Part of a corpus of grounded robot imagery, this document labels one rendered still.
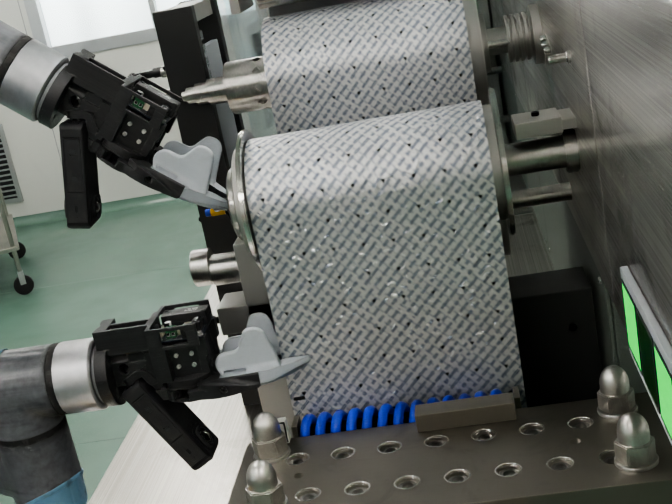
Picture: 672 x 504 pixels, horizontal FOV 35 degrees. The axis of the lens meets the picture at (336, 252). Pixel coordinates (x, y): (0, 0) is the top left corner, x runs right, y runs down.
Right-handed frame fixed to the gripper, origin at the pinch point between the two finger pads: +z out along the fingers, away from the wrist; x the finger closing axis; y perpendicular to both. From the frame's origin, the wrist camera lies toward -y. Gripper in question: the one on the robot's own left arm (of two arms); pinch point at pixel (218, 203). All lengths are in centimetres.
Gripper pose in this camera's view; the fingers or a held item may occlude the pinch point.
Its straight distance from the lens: 112.0
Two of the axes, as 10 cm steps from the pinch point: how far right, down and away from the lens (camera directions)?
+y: 4.8, -8.2, -3.1
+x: 0.8, -3.1, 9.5
